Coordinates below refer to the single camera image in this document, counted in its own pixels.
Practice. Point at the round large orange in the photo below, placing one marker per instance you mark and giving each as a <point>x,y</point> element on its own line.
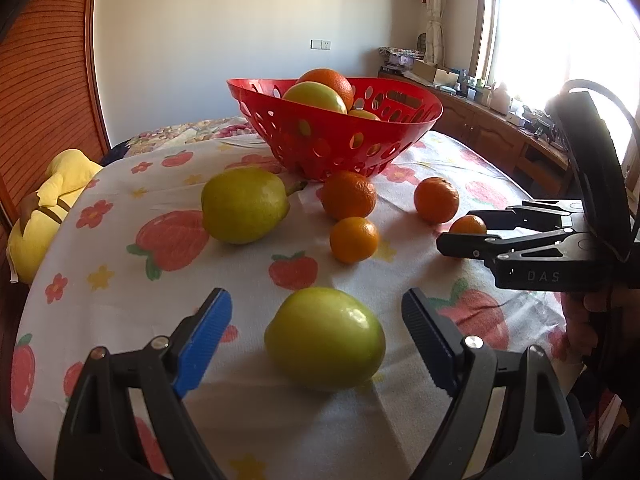
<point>327,82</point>

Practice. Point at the yellow plush toy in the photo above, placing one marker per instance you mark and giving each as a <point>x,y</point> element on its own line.
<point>40,220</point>

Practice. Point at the patterned beige curtain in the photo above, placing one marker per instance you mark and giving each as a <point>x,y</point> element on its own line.
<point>434,20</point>

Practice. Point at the wooden sideboard cabinet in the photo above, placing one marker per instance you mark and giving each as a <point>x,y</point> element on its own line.
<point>480,125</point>

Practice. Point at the floral quilt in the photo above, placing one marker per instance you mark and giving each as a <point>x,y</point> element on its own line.
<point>200,127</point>

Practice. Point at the wooden slatted wardrobe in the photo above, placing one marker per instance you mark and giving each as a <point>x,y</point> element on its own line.
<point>50,85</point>

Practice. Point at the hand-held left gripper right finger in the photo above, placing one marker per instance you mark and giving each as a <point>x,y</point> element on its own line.
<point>430,340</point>

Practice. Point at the small tangerine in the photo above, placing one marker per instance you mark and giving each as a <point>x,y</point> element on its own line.
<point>436,200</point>
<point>354,240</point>
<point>467,222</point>
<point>348,195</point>

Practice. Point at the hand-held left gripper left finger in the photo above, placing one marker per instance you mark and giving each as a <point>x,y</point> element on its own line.
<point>205,340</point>

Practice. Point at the red perforated plastic basket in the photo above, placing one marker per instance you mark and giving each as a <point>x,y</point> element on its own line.
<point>310,145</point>

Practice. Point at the cardboard box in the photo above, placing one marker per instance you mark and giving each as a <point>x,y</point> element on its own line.
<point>430,72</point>

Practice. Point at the small fruit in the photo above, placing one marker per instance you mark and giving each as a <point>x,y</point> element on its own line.
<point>364,114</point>

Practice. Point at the green apple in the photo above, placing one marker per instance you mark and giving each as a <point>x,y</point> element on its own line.
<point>312,97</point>

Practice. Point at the stack of folded cloths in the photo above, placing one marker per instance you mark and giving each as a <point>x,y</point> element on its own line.
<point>400,56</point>

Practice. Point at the white floral strawberry tablecloth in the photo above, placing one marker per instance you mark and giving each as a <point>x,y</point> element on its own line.
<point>125,285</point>

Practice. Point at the person's right hand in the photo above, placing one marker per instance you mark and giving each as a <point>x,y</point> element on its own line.
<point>580,325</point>

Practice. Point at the white wall switch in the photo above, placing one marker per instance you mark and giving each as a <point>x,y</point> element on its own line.
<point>320,44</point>

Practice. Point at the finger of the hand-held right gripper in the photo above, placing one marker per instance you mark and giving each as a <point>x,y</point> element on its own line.
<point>530,215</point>
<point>480,246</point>

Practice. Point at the yellow-green pear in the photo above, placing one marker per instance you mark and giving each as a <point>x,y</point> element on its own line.
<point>325,340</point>
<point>242,207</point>

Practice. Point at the wooden framed window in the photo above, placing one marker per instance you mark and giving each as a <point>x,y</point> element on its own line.
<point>540,35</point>

